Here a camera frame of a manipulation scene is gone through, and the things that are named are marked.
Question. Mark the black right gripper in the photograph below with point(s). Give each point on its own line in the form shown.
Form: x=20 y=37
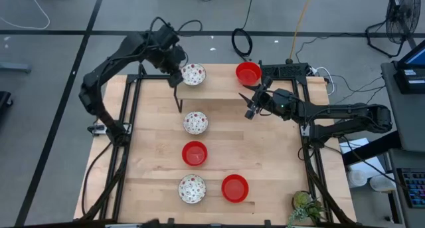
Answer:
x=272 y=101

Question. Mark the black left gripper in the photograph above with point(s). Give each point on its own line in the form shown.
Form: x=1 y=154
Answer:
x=171 y=60

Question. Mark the green bowl floral inside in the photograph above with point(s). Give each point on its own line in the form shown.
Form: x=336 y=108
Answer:
x=193 y=74
x=192 y=189
x=195 y=123

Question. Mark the red plastic mini bowl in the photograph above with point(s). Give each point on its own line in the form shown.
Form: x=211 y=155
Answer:
x=194 y=153
x=235 y=188
x=248 y=73

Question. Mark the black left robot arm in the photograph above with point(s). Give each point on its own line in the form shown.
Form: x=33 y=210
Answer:
x=109 y=63

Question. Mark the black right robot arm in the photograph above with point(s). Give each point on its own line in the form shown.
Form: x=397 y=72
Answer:
x=348 y=113

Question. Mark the wooden shelf riser black legs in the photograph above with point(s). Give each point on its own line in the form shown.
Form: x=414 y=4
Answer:
x=219 y=85

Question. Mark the black vented control box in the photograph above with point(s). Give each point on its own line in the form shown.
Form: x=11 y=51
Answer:
x=285 y=70

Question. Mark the small potted green plant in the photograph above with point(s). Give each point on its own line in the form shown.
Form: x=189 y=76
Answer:
x=301 y=198

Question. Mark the black desk leg bar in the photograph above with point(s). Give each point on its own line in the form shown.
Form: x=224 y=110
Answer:
x=368 y=151

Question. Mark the white round container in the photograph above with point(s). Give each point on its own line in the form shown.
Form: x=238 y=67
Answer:
x=382 y=183
x=357 y=178

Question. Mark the black laptop computer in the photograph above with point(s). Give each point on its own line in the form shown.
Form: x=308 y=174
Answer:
x=410 y=85

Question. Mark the grey metal floor foot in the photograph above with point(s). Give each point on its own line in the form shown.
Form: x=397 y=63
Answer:
x=13 y=68

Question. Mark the black floor fan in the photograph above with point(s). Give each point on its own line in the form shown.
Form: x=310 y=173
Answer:
x=403 y=15

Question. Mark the black chair base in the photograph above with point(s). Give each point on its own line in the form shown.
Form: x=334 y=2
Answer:
x=5 y=100

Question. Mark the black backlit keyboard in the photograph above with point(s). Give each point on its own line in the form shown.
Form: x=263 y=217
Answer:
x=413 y=188

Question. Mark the dark grey desk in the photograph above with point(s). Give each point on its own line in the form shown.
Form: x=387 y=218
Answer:
x=403 y=218

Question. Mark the black aluminium extrusion frame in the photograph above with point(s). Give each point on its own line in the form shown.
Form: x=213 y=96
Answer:
x=156 y=77

